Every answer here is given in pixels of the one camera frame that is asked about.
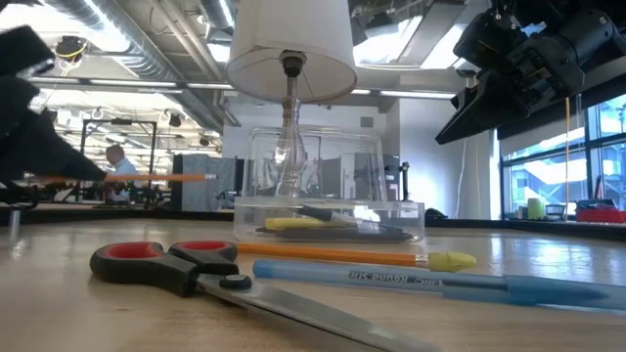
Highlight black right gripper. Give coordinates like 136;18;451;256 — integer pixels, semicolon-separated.
434;33;586;146

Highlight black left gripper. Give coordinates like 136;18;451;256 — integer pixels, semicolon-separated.
0;24;109;183

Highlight plain orange pencil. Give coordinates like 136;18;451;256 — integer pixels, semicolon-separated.
36;172;218;184

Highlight clear plastic supply box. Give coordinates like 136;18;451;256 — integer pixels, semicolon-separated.
233;124;425;244

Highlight black red handled scissors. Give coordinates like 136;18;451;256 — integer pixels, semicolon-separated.
89;240;441;352

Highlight blue ballpoint pen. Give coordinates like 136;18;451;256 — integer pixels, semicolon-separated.
252;259;626;313

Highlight dark ballpoint pen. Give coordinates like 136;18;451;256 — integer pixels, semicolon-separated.
292;204;392;231

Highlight orange pencil yellow eraser cap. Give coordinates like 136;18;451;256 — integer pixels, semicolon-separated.
236;242;478;274

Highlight yellow highlighter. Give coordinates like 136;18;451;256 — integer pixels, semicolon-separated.
264;216;348;232

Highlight long ceiling light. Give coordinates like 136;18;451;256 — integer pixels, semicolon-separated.
28;75;234;95
349;87;474;102

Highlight person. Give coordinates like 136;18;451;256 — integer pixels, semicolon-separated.
104;144;142;204

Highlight green cup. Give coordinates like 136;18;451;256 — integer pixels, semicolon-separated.
526;198;546;221

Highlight red bin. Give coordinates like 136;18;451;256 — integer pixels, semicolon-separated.
575;207;626;225

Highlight grey partition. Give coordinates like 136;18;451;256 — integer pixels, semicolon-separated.
169;154;245;213

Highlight black pen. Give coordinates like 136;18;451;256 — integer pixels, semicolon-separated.
254;226;415;242

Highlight white shade table lamp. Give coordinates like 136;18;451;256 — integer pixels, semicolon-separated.
224;0;358;199

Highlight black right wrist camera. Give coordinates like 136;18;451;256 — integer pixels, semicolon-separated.
453;8;523;70

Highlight silver post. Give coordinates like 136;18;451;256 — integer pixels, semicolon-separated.
7;204;23;236

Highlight black background rig frame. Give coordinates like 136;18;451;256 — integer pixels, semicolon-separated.
79;118;158;209

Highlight black stand post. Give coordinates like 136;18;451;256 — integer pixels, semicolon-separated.
399;160;411;202

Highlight yellow ceiling cable reel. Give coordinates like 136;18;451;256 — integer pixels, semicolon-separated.
53;34;90;64

